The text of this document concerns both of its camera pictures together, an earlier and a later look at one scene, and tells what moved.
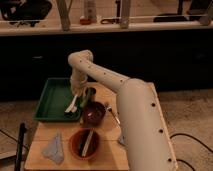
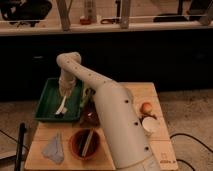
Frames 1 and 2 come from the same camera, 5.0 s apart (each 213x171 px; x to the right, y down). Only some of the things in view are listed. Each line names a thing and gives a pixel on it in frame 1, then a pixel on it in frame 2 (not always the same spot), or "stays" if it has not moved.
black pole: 22,131 stays
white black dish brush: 71,111 to 62,110
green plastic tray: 55,98 stays
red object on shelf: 85,21 stays
